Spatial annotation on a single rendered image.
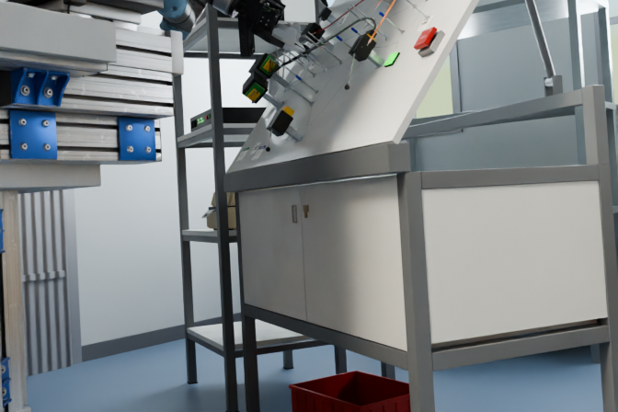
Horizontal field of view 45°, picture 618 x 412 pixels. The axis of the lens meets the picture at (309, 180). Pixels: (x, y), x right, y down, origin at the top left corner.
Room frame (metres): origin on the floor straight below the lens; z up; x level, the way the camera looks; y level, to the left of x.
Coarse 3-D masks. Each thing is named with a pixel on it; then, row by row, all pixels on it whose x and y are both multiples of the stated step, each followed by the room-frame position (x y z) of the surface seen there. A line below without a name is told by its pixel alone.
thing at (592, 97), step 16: (544, 80) 2.03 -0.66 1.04; (560, 80) 2.01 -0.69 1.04; (544, 96) 2.04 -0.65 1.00; (560, 96) 1.98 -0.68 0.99; (576, 96) 1.93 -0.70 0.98; (592, 96) 1.87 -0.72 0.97; (480, 112) 2.29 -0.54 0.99; (496, 112) 2.22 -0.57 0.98; (512, 112) 2.15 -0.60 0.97; (528, 112) 2.09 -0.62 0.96; (544, 112) 2.08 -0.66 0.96; (592, 112) 1.88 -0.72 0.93; (416, 128) 2.62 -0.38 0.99; (432, 128) 2.53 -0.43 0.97; (448, 128) 2.45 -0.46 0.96; (592, 128) 1.88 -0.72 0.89; (592, 144) 1.89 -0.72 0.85; (592, 160) 1.89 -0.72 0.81; (608, 160) 1.89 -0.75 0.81
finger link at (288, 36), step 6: (276, 30) 1.87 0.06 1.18; (282, 30) 1.86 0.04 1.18; (288, 30) 1.86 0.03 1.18; (294, 30) 1.85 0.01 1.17; (276, 36) 1.87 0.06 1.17; (282, 36) 1.87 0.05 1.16; (288, 36) 1.86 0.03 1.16; (294, 36) 1.86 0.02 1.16; (288, 42) 1.87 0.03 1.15; (294, 42) 1.87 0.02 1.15; (288, 48) 1.87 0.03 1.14; (294, 48) 1.88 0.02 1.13; (300, 48) 1.88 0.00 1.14
